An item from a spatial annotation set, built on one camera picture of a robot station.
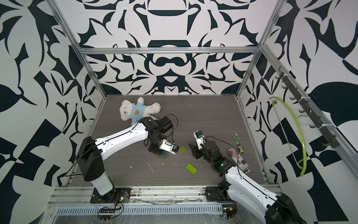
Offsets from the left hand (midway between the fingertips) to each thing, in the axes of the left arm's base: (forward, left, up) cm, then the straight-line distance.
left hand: (160, 146), depth 82 cm
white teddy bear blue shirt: (+27, +19, -2) cm, 33 cm away
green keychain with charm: (0, -49, -8) cm, 50 cm away
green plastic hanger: (-4, -62, +15) cm, 64 cm away
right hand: (+2, -19, +1) cm, 19 cm away
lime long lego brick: (-10, -18, -10) cm, 23 cm away
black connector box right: (-31, -35, -11) cm, 48 cm away
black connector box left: (-28, +28, -13) cm, 42 cm away
